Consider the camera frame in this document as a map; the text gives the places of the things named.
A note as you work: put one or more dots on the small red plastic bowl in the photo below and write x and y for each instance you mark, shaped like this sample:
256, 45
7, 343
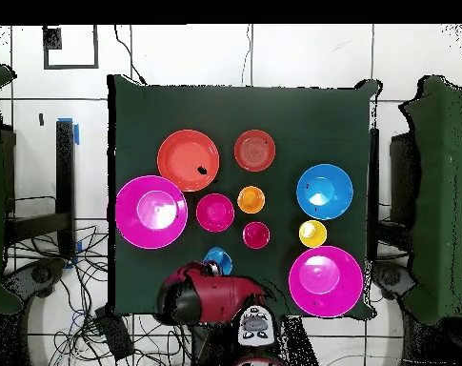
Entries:
215, 212

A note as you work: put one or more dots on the blue plastic cup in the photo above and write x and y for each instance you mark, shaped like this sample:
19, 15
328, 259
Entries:
219, 254

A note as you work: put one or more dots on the large orange plastic bowl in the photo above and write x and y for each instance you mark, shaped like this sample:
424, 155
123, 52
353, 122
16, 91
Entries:
184, 160

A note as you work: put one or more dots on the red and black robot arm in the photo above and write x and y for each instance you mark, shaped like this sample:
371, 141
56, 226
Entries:
215, 297

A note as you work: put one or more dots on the orange plastic cup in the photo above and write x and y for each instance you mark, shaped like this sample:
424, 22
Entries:
251, 199

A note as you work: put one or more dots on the red plastic cup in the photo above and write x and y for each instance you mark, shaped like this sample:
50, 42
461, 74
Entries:
256, 235

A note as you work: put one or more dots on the small orange plastic bowl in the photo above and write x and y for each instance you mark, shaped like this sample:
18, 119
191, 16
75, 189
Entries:
254, 150

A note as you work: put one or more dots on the yellow plastic cup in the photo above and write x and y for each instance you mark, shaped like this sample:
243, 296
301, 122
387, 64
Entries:
313, 236

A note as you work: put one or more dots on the dark green tablecloth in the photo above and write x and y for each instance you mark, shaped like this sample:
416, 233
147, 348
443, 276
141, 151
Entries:
234, 110

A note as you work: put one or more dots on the blue plastic bowl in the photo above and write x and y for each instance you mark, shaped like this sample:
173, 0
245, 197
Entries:
324, 183

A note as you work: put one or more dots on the large pink plastic bowl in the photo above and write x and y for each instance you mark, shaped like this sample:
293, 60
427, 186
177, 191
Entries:
325, 282
131, 213

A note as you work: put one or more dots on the black metal stand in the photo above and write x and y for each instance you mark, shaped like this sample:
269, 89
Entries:
64, 171
374, 190

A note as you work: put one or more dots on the black power strip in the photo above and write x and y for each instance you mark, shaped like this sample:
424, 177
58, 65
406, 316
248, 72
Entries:
114, 335

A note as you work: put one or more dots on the grey office chair base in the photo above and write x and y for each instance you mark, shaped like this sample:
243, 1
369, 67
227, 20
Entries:
390, 278
40, 274

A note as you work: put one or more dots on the black square floor frame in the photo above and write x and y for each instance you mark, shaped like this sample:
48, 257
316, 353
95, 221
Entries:
52, 38

